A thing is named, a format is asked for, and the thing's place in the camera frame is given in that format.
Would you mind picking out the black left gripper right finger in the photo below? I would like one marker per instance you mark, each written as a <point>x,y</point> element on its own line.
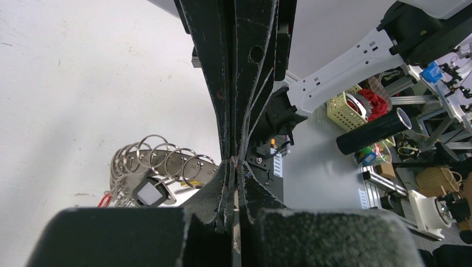
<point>261,225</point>

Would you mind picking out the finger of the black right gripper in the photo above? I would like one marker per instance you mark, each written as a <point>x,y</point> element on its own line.
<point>262,42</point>
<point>205,21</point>

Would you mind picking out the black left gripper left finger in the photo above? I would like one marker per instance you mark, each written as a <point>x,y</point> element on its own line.
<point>206,222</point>

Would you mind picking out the large metal keyring with rings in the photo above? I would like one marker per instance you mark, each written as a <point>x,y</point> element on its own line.
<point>153,156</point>

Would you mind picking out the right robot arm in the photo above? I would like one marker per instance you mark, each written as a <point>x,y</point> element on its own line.
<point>411,32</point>

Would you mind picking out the yellow plastic key tag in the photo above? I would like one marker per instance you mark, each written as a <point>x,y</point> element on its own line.
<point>193,183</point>

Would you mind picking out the black plastic key tag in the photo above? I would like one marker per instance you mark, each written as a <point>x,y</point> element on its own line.
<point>152,192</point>

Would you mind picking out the red plastic key tag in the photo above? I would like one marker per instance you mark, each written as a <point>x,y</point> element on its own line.
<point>105,201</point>

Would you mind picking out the yellow perforated basket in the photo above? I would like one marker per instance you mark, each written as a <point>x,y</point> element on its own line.
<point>341,113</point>

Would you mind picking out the red cloth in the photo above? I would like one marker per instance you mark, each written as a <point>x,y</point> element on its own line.
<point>378,105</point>

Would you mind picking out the black cylinder flashlight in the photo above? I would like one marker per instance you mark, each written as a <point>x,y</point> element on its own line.
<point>379,129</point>

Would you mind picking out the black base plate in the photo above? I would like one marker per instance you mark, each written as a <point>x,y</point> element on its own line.
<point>260,160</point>

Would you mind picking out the right white cable duct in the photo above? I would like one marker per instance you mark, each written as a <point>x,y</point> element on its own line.
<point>277,163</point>

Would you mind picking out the white cable duct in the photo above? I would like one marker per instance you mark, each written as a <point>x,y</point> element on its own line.
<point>364,199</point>
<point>277,163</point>

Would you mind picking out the left white cable duct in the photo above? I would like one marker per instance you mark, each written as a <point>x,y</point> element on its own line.
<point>364,199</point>

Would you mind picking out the aluminium frame rail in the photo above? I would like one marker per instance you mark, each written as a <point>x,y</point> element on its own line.
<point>384,184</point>

